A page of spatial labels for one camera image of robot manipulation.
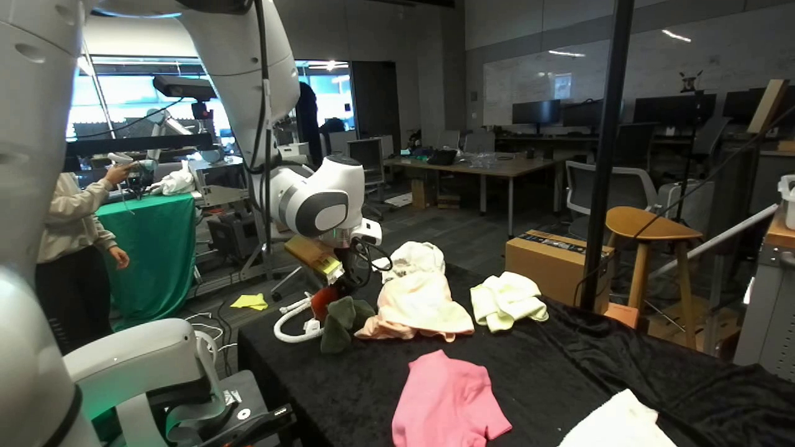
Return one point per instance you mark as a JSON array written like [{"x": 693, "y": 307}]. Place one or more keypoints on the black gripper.
[{"x": 360, "y": 265}]

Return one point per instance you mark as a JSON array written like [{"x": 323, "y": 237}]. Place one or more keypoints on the orange plush with green leaves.
[{"x": 345, "y": 319}]

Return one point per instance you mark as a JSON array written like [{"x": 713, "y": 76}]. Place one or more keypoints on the pink cloth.
[{"x": 448, "y": 401}]

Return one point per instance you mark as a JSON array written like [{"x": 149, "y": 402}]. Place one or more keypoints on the white cloth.
[{"x": 616, "y": 422}]

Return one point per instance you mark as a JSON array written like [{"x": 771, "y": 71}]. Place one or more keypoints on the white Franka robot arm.
[{"x": 33, "y": 206}]

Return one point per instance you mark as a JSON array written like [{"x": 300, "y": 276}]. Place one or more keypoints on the cream terry towel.
[{"x": 417, "y": 258}]

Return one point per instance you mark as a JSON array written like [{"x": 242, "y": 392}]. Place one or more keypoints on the peach cloth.
[{"x": 423, "y": 311}]

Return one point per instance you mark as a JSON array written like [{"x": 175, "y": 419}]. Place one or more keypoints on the small yellow rag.
[{"x": 252, "y": 301}]

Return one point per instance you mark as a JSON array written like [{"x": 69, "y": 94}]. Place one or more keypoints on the black velvet table cover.
[{"x": 331, "y": 389}]

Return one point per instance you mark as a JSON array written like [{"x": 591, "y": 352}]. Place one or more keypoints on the long office desk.
[{"x": 472, "y": 168}]

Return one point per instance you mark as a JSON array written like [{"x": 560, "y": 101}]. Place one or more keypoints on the pale green cloth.
[{"x": 504, "y": 299}]

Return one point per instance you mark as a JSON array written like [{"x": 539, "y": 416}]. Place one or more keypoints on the long cardboard box black tape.
[{"x": 546, "y": 262}]

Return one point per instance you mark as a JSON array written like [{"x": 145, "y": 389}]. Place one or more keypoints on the green table cloth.
[{"x": 152, "y": 248}]

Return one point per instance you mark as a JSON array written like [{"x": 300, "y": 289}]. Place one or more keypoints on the black computer monitor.
[
  {"x": 536, "y": 113},
  {"x": 672, "y": 111}
]

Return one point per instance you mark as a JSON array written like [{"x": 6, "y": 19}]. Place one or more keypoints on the black vertical pole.
[{"x": 602, "y": 165}]

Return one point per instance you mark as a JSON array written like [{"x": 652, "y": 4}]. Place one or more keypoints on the grey office chair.
[{"x": 616, "y": 188}]

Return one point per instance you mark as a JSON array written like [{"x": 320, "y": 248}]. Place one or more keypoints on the person in beige shirt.
[{"x": 69, "y": 248}]

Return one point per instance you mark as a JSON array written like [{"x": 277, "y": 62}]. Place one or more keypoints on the wooden stool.
[{"x": 653, "y": 224}]

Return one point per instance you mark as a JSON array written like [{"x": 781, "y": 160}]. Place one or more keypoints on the silver tripod pole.
[{"x": 729, "y": 234}]

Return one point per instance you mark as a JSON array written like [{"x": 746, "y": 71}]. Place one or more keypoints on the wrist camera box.
[{"x": 313, "y": 256}]

